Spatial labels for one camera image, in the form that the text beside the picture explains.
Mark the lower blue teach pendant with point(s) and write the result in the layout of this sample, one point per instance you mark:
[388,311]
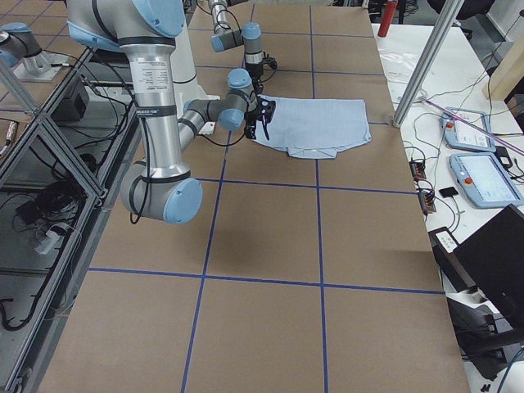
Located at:
[484,180]

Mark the aluminium frame post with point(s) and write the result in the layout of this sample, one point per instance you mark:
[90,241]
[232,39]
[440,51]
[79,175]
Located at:
[436,38]

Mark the black labelled box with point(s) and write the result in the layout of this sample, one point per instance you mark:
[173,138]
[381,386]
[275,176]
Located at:
[443,244]

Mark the brown paper table cover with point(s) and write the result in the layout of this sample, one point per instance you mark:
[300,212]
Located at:
[296,275]

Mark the clear plastic bag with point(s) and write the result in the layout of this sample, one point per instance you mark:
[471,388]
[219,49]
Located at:
[398,66]

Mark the light blue button-up shirt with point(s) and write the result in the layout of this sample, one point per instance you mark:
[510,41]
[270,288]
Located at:
[315,128]

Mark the blue teach pendant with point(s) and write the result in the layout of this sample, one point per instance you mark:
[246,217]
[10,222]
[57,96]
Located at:
[460,136]
[484,180]

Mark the black monitor on stand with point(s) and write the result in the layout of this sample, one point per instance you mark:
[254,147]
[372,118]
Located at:
[493,258]

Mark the red cylinder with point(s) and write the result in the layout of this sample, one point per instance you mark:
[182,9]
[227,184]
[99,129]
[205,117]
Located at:
[387,18]

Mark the upper blue teach pendant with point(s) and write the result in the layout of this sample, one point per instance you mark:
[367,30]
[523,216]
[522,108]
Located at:
[460,136]

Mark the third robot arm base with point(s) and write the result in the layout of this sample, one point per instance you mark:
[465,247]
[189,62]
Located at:
[21,52]

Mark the small black phone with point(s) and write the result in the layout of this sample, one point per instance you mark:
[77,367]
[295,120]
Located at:
[448,192]

